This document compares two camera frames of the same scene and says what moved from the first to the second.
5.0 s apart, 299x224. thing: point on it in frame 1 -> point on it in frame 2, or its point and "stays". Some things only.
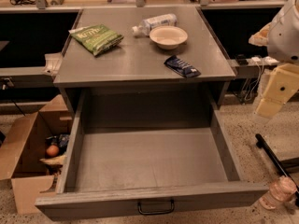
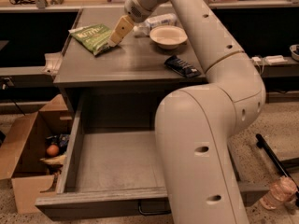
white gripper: (285, 36) -> (135, 7)
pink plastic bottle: (282, 192) stays
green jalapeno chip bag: (98, 38) stays
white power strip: (264, 61) stays
